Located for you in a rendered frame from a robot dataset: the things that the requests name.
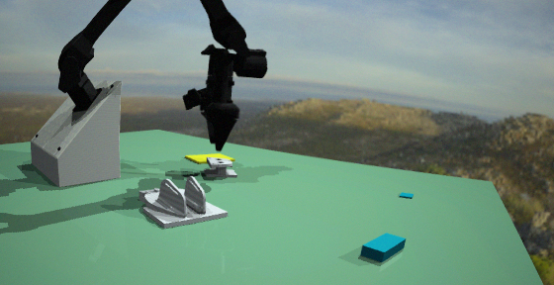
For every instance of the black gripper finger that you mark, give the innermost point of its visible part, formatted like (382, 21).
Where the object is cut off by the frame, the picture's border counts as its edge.
(222, 130)
(210, 129)

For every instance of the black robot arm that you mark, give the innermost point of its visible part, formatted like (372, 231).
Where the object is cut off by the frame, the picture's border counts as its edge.
(226, 30)

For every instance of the blue rectangular block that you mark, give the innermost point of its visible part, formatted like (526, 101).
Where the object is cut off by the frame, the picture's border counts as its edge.
(383, 247)

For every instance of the small teal flat block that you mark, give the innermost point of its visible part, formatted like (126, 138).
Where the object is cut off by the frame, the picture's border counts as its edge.
(406, 195)

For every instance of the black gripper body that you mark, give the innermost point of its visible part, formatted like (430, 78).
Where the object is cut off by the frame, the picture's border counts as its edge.
(222, 107)

